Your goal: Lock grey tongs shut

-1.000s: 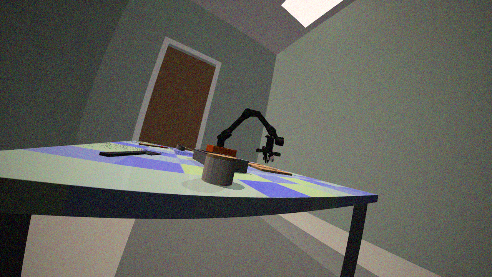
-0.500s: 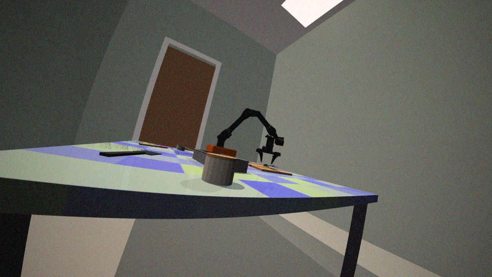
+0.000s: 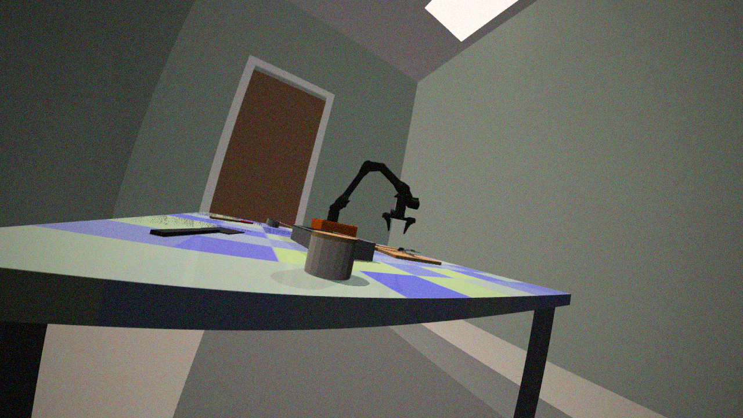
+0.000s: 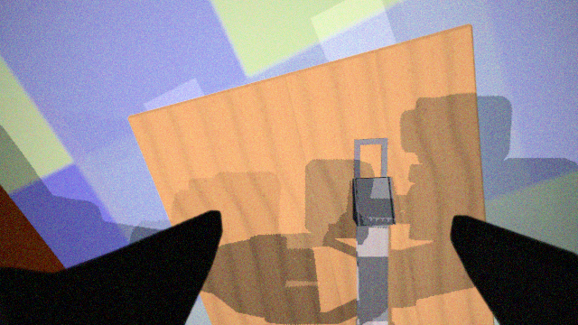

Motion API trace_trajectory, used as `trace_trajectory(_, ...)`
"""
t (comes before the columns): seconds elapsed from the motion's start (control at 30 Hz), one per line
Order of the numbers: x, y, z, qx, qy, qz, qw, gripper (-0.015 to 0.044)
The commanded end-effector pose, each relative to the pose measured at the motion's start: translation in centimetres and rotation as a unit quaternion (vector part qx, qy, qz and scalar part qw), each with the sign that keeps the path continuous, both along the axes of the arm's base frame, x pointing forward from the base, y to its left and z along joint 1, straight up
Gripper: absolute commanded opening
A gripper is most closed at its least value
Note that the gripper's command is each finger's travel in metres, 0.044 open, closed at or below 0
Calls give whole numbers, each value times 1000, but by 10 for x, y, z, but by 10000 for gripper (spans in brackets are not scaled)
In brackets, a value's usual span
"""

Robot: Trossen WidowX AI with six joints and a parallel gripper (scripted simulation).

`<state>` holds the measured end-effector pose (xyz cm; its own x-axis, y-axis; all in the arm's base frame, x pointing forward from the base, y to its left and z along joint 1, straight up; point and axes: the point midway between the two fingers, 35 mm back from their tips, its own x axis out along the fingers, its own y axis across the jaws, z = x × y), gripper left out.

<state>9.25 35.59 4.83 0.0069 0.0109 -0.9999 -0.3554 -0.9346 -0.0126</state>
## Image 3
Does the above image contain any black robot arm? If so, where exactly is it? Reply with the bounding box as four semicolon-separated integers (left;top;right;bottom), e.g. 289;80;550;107
326;161;420;223

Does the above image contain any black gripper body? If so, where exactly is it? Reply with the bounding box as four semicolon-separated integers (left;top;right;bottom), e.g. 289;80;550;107
382;205;416;223

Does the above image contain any dark grey cylinder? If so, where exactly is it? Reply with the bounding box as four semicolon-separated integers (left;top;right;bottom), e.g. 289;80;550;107
304;230;358;280

